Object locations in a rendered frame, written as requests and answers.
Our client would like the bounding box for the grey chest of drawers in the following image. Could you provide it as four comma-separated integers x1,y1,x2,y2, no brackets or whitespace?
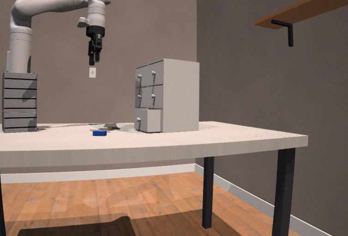
135,58,199,133

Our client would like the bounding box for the blue nine-volt battery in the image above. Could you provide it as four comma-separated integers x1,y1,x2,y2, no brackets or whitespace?
93,130,107,136

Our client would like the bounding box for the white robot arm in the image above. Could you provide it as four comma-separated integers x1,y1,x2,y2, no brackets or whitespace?
6,0,111,73

